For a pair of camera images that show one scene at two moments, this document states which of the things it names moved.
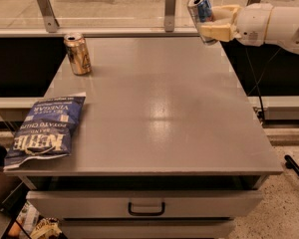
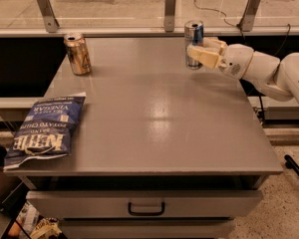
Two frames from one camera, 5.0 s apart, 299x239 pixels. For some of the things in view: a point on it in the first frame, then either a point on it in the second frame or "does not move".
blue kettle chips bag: x=45 y=130 does not move
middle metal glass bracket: x=169 y=10 does not move
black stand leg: x=291 y=164 does not move
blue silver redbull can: x=201 y=11 to x=193 y=36
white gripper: x=254 y=24 to x=237 y=61
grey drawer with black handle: x=144 y=205 does not move
